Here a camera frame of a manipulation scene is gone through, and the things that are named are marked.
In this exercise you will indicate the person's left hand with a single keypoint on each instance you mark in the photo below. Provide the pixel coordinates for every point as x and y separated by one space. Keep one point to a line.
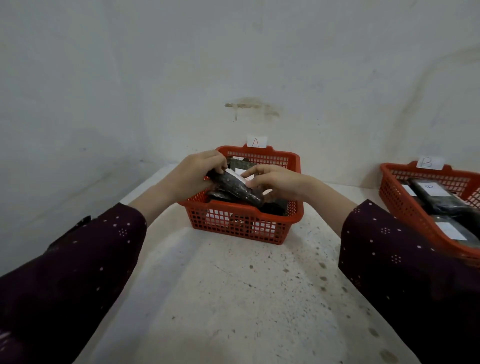
189 174

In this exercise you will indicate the person's right hand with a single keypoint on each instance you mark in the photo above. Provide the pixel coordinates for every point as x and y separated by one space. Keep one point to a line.
282 182

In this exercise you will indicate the person's right fingers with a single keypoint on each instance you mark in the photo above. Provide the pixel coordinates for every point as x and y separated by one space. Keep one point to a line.
255 177

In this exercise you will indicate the person's left fingers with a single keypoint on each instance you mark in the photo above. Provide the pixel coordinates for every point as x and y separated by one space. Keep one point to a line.
215 160

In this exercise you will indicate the black packet with white label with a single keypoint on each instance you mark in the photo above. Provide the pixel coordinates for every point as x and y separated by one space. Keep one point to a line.
408 190
455 230
236 187
438 197

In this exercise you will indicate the person's right forearm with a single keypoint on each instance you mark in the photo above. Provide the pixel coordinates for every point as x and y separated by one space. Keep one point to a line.
405 270

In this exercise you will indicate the person's left forearm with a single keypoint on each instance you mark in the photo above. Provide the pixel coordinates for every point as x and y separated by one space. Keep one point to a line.
75 270

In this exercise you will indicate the white paper label red letter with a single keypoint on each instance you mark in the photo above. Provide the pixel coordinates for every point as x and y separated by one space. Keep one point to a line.
257 142

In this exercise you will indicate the red plastic basket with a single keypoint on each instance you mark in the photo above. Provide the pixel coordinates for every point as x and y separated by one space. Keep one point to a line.
240 225
408 221

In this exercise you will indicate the white paper label grey letter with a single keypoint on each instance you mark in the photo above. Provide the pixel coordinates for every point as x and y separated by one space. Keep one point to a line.
430 162

